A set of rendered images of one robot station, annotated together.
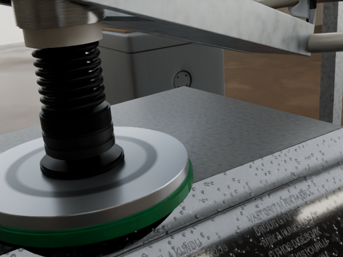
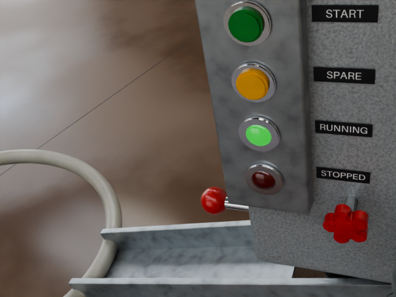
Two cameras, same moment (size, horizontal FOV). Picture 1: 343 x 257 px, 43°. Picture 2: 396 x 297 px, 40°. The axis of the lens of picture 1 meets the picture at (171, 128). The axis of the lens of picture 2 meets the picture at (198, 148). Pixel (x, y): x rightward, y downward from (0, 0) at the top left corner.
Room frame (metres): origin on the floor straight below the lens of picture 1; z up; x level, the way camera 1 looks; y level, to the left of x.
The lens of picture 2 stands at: (0.69, 0.49, 1.61)
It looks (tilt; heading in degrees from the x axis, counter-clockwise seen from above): 37 degrees down; 256
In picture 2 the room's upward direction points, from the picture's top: 11 degrees counter-clockwise
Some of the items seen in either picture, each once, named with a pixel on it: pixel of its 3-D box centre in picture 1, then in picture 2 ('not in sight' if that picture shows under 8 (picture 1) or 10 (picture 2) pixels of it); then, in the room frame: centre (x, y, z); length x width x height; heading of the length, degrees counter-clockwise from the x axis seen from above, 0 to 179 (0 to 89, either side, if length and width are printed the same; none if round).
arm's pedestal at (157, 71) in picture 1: (160, 128); not in sight; (1.73, 0.05, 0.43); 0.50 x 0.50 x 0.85; 30
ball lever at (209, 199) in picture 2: not in sight; (233, 203); (0.55, 0.06, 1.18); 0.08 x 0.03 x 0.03; 139
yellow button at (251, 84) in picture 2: not in sight; (253, 83); (0.55, 0.14, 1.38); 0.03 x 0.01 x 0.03; 139
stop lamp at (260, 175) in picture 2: not in sight; (264, 178); (0.55, 0.14, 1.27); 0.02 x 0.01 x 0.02; 139
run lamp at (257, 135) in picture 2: not in sight; (258, 134); (0.55, 0.14, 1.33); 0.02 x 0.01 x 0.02; 139
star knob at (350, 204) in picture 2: not in sight; (347, 213); (0.49, 0.19, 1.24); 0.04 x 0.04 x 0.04; 49
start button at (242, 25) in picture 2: not in sight; (246, 24); (0.55, 0.14, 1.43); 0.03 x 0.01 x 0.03; 139
